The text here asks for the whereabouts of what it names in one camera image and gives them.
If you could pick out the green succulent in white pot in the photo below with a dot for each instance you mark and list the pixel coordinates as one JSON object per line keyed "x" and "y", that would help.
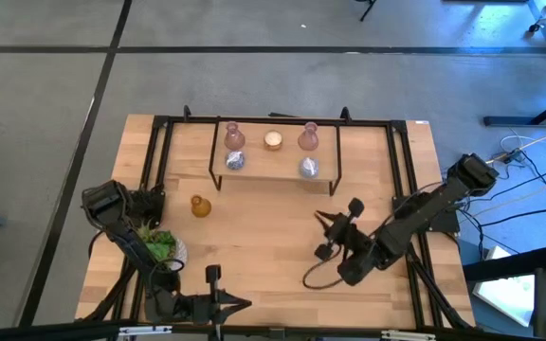
{"x": 165, "y": 246}

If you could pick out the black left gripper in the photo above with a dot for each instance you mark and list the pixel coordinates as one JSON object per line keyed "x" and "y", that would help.
{"x": 183, "y": 309}

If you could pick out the pink glass candlestick holder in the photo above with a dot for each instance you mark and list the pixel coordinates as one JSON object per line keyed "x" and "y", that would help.
{"x": 308, "y": 138}
{"x": 234, "y": 138}

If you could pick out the bright tilted screen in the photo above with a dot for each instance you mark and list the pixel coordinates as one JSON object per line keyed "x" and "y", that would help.
{"x": 505, "y": 293}

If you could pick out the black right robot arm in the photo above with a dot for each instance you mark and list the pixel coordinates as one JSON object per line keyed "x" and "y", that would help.
{"x": 424, "y": 213}

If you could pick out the blue metal desk frame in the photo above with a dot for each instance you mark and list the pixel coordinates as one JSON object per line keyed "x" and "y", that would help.
{"x": 515, "y": 121}

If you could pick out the black power adapter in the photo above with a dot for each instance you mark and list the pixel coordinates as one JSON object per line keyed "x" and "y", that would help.
{"x": 512, "y": 155}

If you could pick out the silver metal bracket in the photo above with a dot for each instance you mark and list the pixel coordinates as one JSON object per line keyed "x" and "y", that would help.
{"x": 408, "y": 335}
{"x": 145, "y": 330}

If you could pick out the amber glass candlestick holder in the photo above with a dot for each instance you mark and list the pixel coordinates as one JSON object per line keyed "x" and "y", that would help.
{"x": 201, "y": 207}

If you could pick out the black stand leg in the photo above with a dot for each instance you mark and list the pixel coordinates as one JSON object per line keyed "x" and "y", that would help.
{"x": 368, "y": 7}

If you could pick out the wooden shelf riser black legs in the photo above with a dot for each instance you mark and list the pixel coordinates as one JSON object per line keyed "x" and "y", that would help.
{"x": 273, "y": 163}

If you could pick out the black aluminium table frame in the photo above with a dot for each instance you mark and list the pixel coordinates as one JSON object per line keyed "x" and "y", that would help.
{"x": 192, "y": 119}

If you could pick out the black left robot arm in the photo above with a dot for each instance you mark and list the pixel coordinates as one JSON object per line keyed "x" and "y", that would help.
{"x": 131, "y": 241}

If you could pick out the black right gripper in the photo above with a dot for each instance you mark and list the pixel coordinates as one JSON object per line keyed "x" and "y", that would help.
{"x": 348, "y": 237}

